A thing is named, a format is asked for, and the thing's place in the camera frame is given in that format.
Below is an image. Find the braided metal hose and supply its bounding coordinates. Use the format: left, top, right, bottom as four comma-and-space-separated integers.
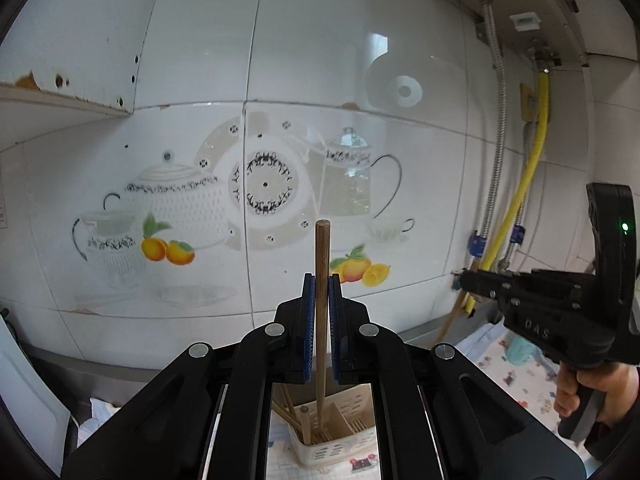
477, 0, 507, 271

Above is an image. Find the teal pump soap bottle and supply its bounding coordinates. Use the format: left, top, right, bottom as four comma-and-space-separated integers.
505, 335, 538, 367

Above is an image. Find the cartoon printed white blanket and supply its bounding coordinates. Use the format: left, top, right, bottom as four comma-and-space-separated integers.
75, 322, 568, 480

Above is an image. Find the cream plastic utensil holder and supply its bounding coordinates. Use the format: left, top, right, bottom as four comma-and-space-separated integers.
271, 382, 377, 470

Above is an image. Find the yellow gas hose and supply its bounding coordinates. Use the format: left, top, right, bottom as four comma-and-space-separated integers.
462, 71, 551, 318

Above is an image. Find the thin grey hose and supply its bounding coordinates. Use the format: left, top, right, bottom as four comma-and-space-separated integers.
500, 122, 538, 268

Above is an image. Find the white plastic board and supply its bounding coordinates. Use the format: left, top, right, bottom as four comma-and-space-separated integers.
0, 310, 72, 466

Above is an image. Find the brass hose fitting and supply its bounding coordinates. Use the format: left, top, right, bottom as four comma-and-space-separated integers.
527, 40, 556, 73

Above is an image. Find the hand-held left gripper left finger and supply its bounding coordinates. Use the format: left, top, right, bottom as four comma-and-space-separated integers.
62, 274, 316, 480

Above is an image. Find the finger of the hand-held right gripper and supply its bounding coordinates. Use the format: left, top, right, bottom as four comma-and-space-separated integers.
460, 269, 506, 307

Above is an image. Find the clear round suction cup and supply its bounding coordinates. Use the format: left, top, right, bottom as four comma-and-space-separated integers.
365, 52, 466, 121

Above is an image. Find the white plastic plug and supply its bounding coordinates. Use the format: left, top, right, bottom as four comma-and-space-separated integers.
509, 12, 542, 33

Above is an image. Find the beige wall socket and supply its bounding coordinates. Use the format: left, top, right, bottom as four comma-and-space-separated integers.
519, 82, 538, 123

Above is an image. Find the person's right hand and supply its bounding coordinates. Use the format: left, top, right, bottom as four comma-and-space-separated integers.
553, 362, 638, 426

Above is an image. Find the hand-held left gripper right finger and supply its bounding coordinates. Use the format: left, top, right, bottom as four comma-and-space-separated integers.
330, 274, 586, 480

